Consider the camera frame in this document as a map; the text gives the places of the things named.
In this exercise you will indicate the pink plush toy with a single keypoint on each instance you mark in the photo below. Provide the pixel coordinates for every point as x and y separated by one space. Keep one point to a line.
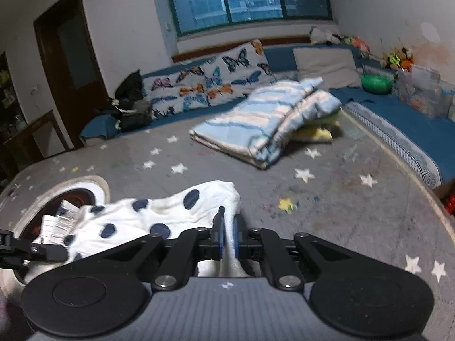
357 44

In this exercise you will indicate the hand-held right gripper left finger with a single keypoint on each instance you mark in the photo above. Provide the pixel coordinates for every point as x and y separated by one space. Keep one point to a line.
220 234

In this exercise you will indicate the black bag on bed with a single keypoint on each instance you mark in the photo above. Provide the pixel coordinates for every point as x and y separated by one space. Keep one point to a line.
131 117

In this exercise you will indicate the wooden desk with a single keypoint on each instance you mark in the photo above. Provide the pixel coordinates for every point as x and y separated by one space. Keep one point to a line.
32 128

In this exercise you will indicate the blue sofa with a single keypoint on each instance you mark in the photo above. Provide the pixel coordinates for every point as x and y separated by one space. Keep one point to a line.
401 128

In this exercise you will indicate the green framed window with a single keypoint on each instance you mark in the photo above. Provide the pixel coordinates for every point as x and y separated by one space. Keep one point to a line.
248 0

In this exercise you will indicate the yellow cloth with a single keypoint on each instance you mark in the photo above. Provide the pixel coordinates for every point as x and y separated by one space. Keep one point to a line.
312 133

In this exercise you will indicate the black and white plush toy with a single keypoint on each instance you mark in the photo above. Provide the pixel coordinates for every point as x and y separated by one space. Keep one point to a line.
323 36

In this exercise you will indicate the dark wooden door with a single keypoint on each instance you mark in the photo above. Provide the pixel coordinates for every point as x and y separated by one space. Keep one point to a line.
71 71

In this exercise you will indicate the grey star print mat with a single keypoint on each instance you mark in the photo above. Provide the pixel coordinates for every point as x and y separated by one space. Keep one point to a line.
337 213

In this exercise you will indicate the white polka dot garment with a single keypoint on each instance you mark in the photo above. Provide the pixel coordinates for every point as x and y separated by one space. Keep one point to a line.
160 209

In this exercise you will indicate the round white-rimmed basket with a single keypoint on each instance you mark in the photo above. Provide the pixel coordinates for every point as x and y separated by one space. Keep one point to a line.
74 196

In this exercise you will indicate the dark wooden shelf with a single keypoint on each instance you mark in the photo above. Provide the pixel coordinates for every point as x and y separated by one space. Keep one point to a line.
9 96

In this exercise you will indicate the grey pillow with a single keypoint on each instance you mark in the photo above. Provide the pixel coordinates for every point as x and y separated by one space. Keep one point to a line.
325 65

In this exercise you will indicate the clear storage box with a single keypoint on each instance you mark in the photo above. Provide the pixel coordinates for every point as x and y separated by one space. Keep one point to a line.
424 90

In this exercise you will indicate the blue striped folded blanket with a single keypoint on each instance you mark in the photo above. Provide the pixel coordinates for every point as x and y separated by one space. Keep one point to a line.
256 120

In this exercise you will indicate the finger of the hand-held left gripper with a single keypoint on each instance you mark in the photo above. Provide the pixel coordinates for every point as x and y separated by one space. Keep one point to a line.
39 252

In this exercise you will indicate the butterfly print pillow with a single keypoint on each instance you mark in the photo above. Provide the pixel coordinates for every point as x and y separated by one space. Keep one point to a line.
174 92
234 71

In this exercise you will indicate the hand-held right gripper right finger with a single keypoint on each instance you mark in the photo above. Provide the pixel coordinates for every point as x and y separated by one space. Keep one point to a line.
237 236

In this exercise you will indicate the green round object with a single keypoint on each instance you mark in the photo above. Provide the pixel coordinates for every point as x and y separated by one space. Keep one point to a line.
376 84

